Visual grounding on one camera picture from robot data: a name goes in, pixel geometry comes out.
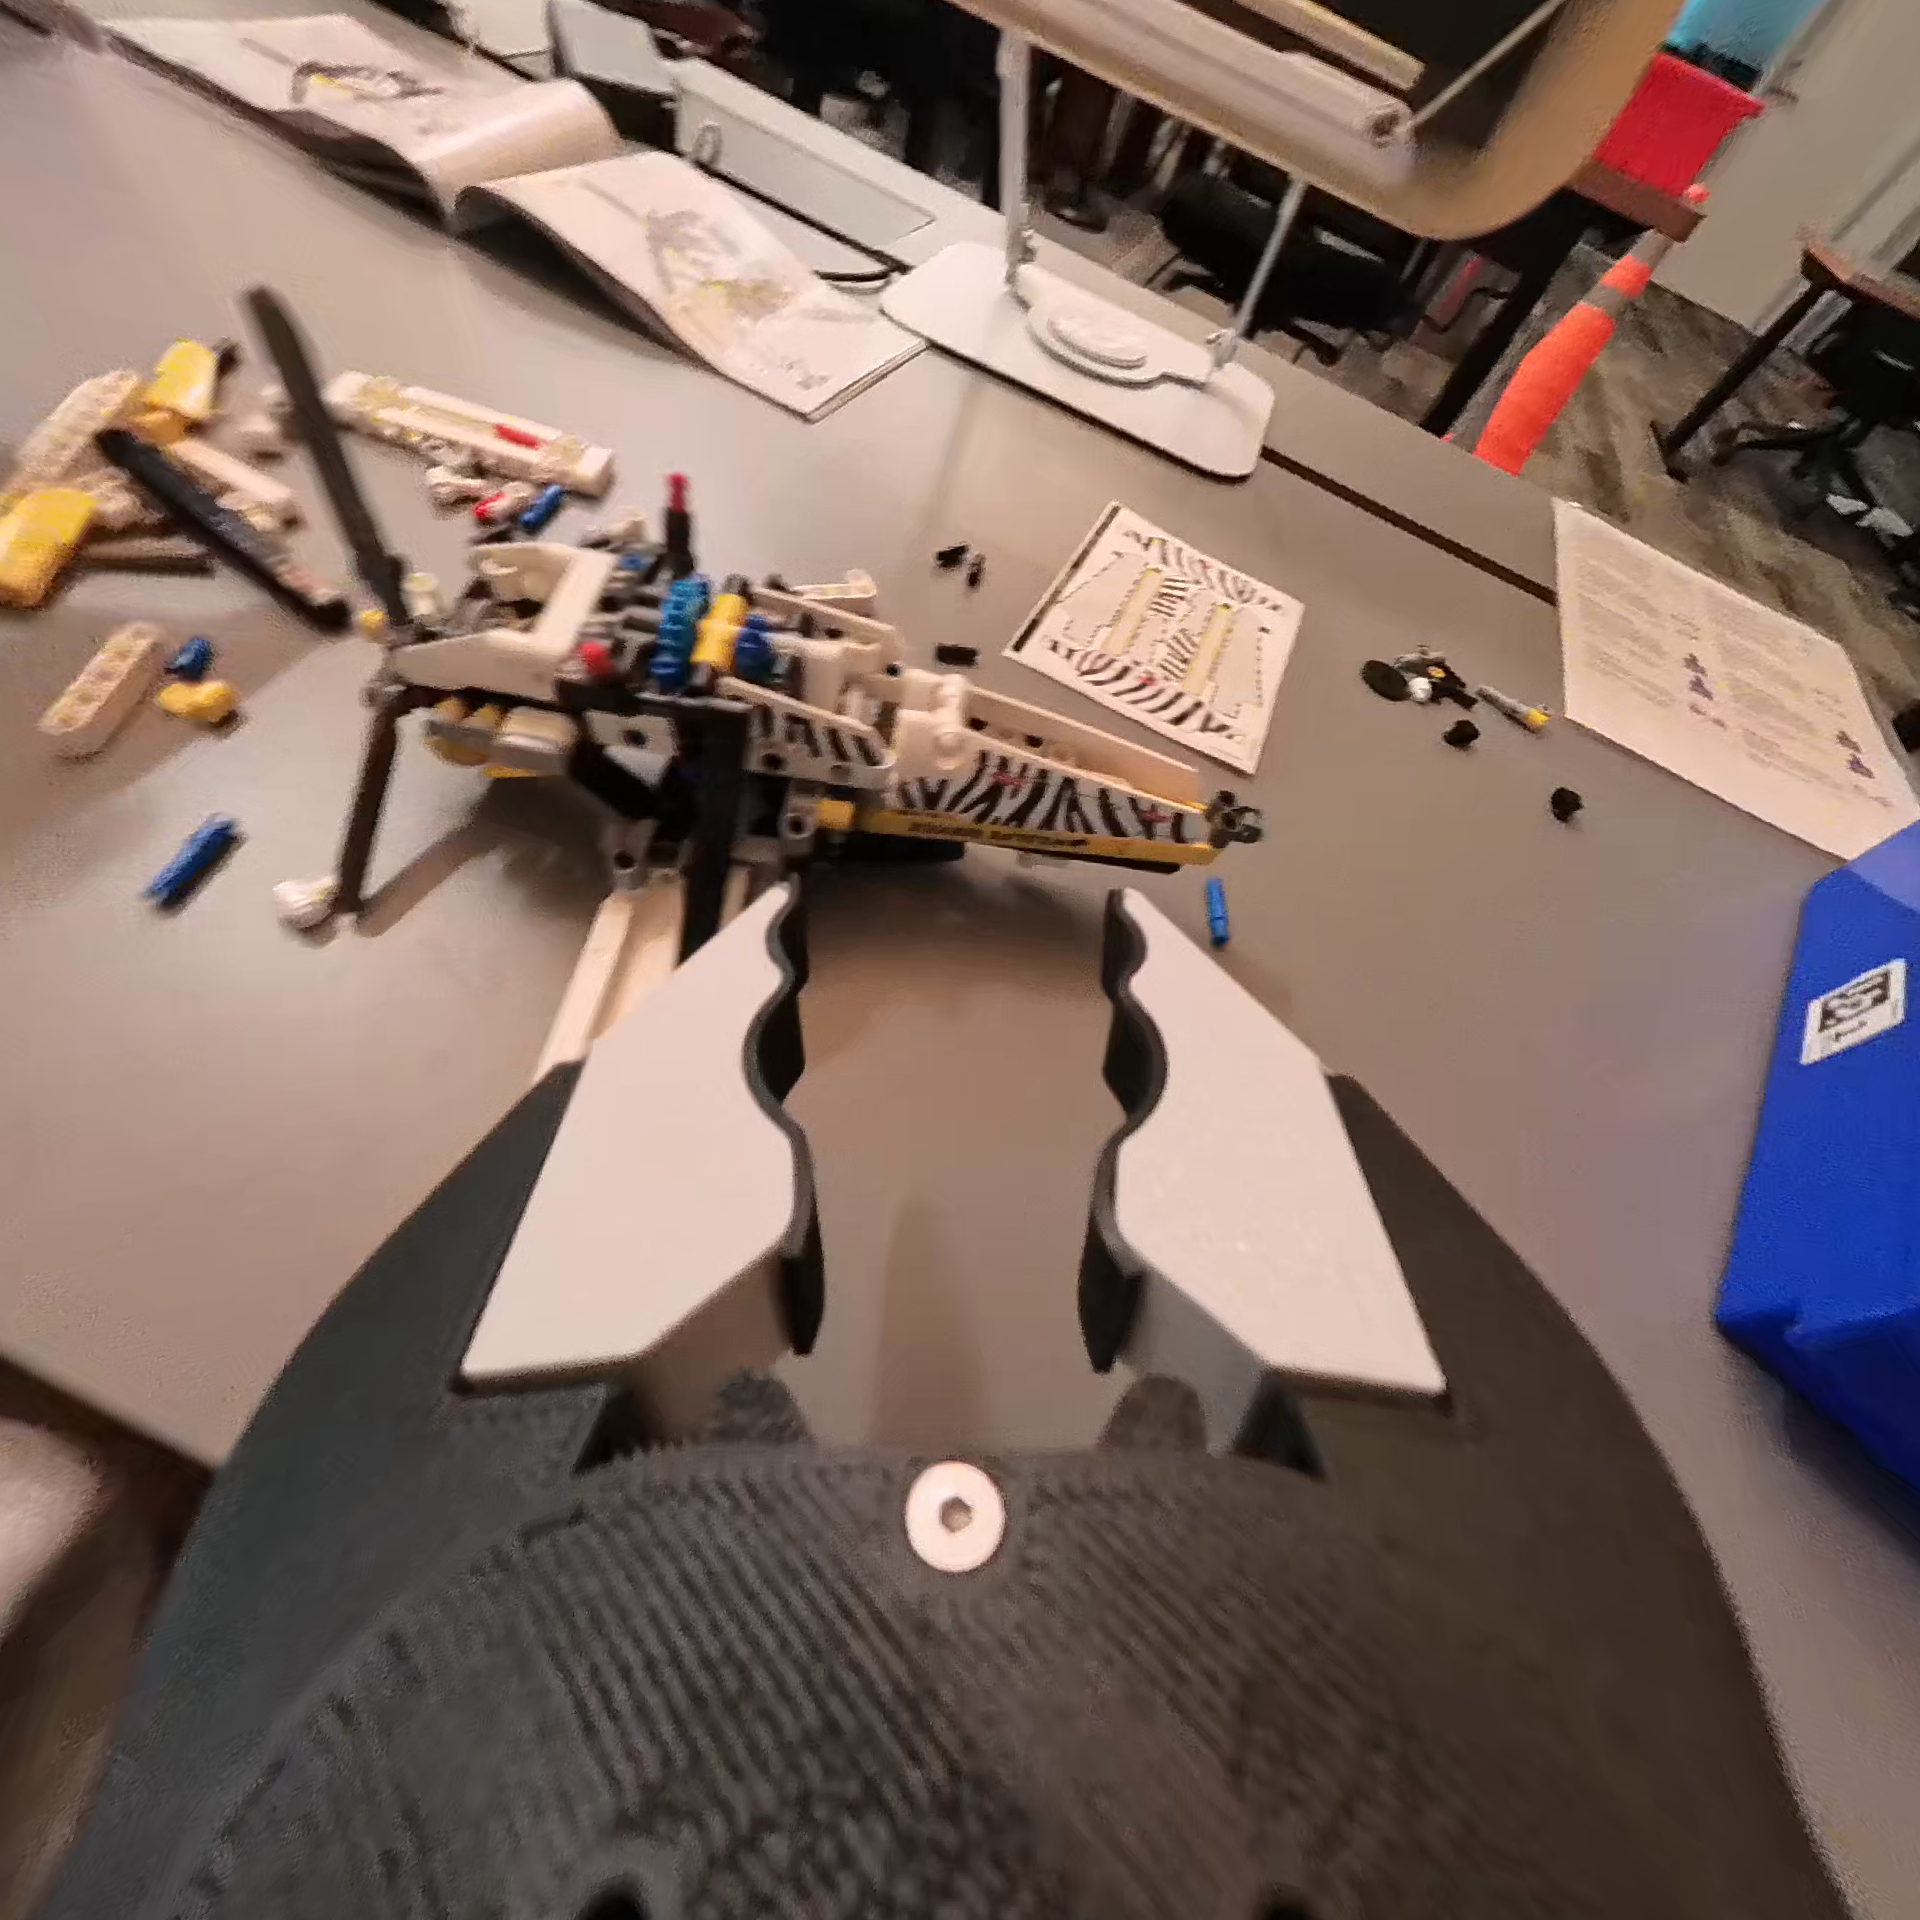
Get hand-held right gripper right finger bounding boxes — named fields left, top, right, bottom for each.
left=1080, top=884, right=1452, bottom=1445

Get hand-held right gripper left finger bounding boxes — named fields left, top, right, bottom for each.
left=456, top=882, right=826, bottom=1437

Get lego helicopter model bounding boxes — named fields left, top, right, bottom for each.
left=246, top=285, right=1263, bottom=1082

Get lego instruction booklet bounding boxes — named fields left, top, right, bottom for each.
left=102, top=11, right=927, bottom=419

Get long blue lego pin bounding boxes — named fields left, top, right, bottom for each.
left=142, top=815, right=246, bottom=908

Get small black lego parts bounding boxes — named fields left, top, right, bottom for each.
left=1357, top=644, right=1556, bottom=752

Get white lego beam assembly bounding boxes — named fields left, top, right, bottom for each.
left=318, top=369, right=620, bottom=502

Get pile of white yellow lego parts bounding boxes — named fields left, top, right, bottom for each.
left=0, top=337, right=305, bottom=739

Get blue plastic bin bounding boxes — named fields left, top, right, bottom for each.
left=1713, top=821, right=1920, bottom=1486

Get zebra sticker sheet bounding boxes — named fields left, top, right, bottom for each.
left=1001, top=502, right=1306, bottom=778

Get white printed paper sheet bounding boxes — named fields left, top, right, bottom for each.
left=1549, top=498, right=1900, bottom=860

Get orange traffic cone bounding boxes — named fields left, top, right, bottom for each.
left=1475, top=177, right=1713, bottom=477

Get book stand with metal base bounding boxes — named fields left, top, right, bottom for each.
left=878, top=0, right=1693, bottom=482

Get black office chair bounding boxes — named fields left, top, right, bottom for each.
left=1152, top=161, right=1444, bottom=369

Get red storage bin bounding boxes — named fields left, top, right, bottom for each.
left=1587, top=50, right=1768, bottom=191

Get flat table cable cover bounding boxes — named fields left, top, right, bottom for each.
left=672, top=57, right=942, bottom=289

